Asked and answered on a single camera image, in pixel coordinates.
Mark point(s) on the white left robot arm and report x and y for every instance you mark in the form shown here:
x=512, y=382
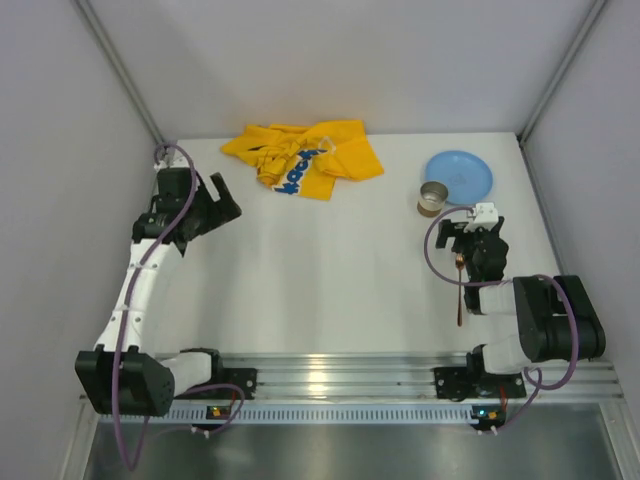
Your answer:
x=122, y=372

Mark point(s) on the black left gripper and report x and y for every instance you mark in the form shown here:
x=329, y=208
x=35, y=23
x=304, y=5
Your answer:
x=207, y=206

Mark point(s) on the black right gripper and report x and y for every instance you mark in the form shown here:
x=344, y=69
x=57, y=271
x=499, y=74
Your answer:
x=473, y=242

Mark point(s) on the aluminium mounting rail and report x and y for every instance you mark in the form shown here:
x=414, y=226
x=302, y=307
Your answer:
x=406, y=377

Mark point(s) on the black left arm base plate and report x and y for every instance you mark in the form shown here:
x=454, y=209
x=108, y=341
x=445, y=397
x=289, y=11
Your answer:
x=244, y=378

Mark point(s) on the copper fork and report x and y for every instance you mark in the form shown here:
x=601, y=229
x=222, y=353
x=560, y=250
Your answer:
x=459, y=295

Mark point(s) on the yellow Pikachu cloth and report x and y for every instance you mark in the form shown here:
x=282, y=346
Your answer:
x=306, y=161

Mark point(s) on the perforated metal cable tray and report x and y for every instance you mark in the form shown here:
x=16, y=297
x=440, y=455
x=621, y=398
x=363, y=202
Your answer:
x=352, y=414

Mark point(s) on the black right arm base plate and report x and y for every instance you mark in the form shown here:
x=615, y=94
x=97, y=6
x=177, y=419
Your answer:
x=458, y=384

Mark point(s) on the steel cup with cork base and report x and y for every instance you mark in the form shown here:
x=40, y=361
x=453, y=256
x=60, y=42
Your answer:
x=432, y=198

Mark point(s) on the blue plastic plate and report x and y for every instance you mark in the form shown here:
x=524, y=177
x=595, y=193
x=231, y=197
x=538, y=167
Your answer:
x=468, y=178

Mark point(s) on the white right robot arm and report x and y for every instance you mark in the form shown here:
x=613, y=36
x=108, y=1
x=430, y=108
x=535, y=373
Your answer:
x=555, y=319

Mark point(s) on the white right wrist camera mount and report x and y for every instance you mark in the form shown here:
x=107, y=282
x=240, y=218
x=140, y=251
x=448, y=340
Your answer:
x=482, y=215

